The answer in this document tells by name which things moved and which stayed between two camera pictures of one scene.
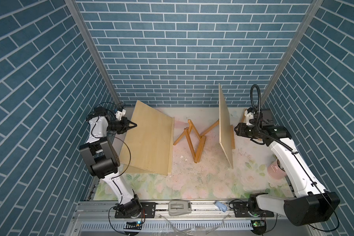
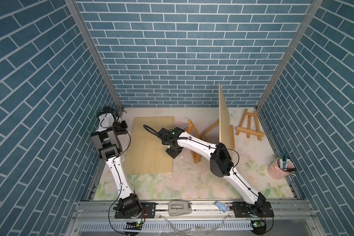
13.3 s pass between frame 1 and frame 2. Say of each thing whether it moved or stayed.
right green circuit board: stayed
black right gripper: moved
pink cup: stayed
